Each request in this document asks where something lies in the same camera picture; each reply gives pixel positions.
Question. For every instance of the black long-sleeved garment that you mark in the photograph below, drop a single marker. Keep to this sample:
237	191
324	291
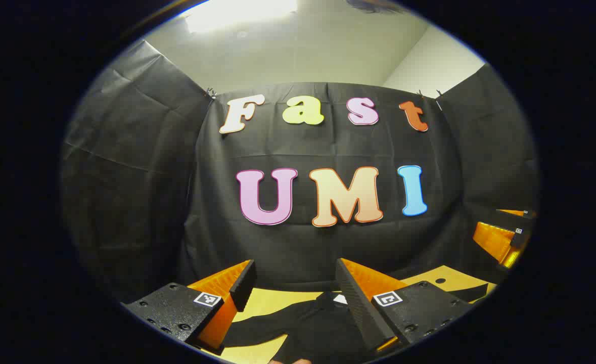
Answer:
308	328

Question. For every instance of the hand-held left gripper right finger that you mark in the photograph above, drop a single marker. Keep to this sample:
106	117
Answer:
358	303

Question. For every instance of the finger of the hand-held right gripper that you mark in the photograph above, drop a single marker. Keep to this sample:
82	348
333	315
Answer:
517	213
492	240

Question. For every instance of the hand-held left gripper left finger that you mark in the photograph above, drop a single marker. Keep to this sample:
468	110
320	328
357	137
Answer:
243	285

